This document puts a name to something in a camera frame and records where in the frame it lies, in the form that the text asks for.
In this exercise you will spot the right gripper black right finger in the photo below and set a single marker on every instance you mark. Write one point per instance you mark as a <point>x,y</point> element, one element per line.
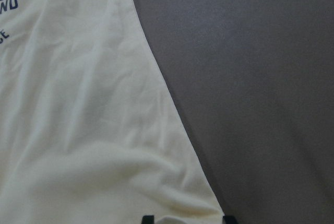
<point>228,219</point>

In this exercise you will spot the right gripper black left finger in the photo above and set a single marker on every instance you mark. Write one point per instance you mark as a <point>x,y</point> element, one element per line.
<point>147,219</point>

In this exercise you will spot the cream long-sleeve printed shirt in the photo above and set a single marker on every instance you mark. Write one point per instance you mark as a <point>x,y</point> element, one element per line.
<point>89,131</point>

